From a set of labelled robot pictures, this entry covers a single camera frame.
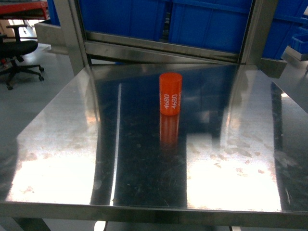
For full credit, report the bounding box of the orange cylindrical capacitor 4680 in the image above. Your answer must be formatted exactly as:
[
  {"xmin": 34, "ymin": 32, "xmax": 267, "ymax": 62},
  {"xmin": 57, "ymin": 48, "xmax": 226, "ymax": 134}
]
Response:
[{"xmin": 159, "ymin": 72, "xmax": 182, "ymax": 116}]

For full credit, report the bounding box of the blue plastic crate right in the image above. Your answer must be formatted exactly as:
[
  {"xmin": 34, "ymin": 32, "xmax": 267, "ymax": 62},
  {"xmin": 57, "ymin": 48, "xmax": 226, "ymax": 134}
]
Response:
[{"xmin": 168, "ymin": 0, "xmax": 308, "ymax": 59}]

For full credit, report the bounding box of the black office chair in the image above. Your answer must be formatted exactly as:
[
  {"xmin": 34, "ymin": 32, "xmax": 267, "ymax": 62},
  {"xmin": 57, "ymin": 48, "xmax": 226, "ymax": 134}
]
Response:
[{"xmin": 0, "ymin": 24, "xmax": 44, "ymax": 90}]

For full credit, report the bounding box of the small blue bin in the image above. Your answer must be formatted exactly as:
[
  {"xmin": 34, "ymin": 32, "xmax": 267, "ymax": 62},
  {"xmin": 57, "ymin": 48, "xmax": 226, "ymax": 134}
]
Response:
[{"xmin": 291, "ymin": 33, "xmax": 308, "ymax": 50}]

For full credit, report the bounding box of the stainless steel shelf frame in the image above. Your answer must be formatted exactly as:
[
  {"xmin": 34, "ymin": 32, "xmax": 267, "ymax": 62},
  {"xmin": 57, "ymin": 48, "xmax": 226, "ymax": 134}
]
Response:
[{"xmin": 35, "ymin": 0, "xmax": 287, "ymax": 78}]

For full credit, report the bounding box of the red metal frame table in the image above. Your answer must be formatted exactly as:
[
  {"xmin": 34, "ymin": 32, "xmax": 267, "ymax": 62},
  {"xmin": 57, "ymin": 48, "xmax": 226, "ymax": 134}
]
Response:
[{"xmin": 0, "ymin": 0, "xmax": 49, "ymax": 20}]

